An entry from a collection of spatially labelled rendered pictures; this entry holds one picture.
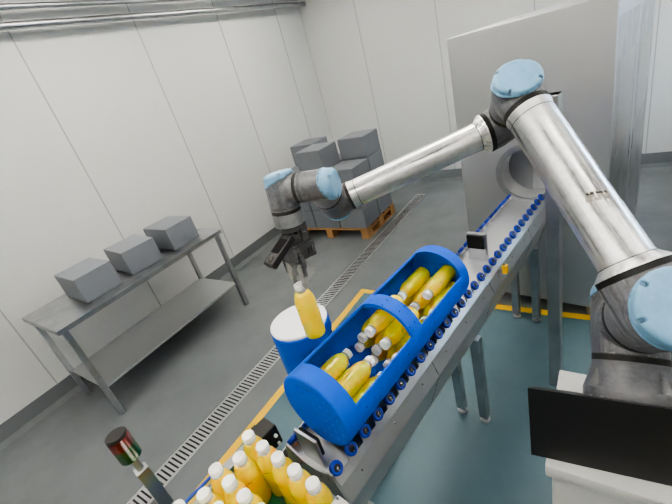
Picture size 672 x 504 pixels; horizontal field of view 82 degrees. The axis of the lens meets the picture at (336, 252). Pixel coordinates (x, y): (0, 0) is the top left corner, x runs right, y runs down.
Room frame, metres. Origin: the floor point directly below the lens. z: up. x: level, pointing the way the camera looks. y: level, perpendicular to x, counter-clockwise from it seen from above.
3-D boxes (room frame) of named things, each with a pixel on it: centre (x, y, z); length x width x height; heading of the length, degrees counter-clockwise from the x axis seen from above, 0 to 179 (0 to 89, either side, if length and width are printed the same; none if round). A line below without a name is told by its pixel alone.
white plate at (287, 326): (1.53, 0.26, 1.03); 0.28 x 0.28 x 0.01
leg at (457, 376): (1.63, -0.47, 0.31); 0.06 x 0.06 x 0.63; 42
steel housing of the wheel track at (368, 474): (1.58, -0.52, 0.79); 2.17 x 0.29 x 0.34; 132
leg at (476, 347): (1.53, -0.57, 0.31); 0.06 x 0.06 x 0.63; 42
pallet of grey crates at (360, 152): (5.09, -0.24, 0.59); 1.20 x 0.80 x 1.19; 51
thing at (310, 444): (0.87, 0.25, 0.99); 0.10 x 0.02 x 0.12; 42
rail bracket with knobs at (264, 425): (0.99, 0.42, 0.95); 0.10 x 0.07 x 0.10; 42
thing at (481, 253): (1.77, -0.73, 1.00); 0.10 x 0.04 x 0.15; 42
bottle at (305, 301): (1.10, 0.14, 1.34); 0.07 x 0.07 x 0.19
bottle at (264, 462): (0.83, 0.38, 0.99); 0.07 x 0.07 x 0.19
